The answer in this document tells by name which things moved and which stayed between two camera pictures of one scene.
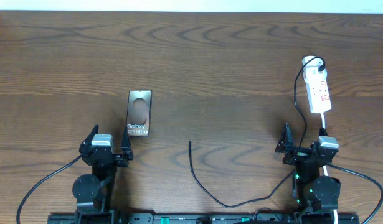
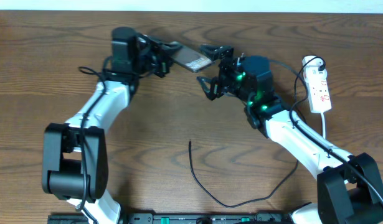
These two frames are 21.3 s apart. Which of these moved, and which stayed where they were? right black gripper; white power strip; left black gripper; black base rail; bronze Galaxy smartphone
Moved: left black gripper; bronze Galaxy smartphone; right black gripper
Stayed: black base rail; white power strip
